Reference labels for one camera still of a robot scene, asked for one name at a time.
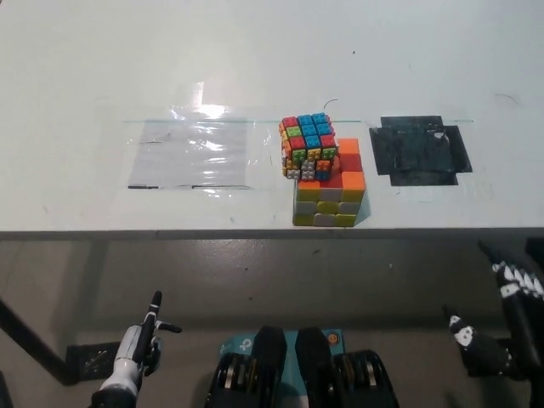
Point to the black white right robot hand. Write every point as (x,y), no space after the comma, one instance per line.
(523,306)

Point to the clear plastic sheet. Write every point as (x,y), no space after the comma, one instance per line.
(191,153)

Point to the big orange red puzzle cube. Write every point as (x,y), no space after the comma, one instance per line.
(336,200)

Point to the black table leg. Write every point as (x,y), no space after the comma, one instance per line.
(36,342)

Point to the black tape patch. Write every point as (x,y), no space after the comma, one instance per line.
(416,149)

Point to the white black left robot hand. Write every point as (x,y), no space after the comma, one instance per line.
(132,348)

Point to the small studded multicolour puzzle cube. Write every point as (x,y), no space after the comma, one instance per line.
(308,144)

